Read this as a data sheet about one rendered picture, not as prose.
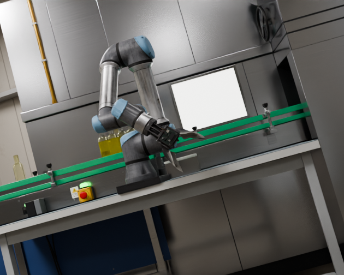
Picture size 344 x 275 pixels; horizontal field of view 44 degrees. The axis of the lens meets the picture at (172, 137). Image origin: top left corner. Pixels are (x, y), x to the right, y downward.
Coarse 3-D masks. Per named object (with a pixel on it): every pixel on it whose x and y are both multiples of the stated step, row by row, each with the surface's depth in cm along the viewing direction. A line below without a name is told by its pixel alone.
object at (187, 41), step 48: (48, 0) 277; (96, 0) 276; (144, 0) 274; (192, 0) 273; (240, 0) 271; (48, 48) 274; (96, 48) 273; (192, 48) 270; (240, 48) 269; (48, 96) 272; (96, 96) 268; (288, 96) 266; (48, 144) 270; (96, 144) 268
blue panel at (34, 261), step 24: (120, 216) 236; (144, 216) 236; (72, 240) 236; (96, 240) 236; (120, 240) 235; (144, 240) 235; (0, 264) 237; (48, 264) 236; (72, 264) 235; (96, 264) 235; (120, 264) 234; (144, 264) 234
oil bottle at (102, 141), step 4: (104, 136) 252; (100, 140) 251; (104, 140) 250; (100, 144) 250; (104, 144) 250; (108, 144) 251; (100, 148) 250; (104, 148) 250; (108, 148) 250; (100, 152) 250; (104, 152) 250; (108, 152) 250; (104, 156) 250
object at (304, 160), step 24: (264, 168) 183; (288, 168) 181; (312, 168) 179; (168, 192) 191; (192, 192) 189; (312, 192) 179; (72, 216) 200; (96, 216) 198; (0, 240) 207; (24, 240) 205; (336, 240) 176; (336, 264) 176
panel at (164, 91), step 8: (208, 72) 266; (216, 72) 266; (184, 80) 266; (160, 88) 266; (168, 88) 266; (240, 88) 264; (128, 96) 267; (136, 96) 267; (160, 96) 266; (168, 96) 266; (96, 104) 267; (168, 104) 265; (176, 104) 265; (168, 112) 265; (176, 112) 265; (248, 112) 263; (176, 120) 264; (232, 120) 263; (176, 128) 264; (200, 128) 263; (208, 128) 263
